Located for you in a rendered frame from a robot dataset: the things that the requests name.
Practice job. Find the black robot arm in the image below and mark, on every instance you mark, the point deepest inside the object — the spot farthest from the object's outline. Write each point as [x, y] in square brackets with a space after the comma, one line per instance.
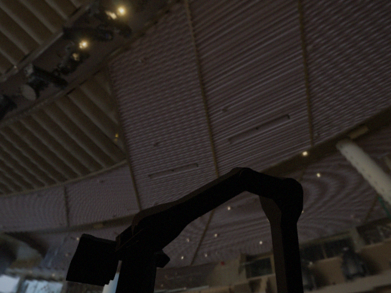
[140, 246]

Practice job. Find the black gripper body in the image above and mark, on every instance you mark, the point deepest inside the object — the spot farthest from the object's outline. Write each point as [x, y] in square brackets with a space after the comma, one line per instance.
[133, 289]

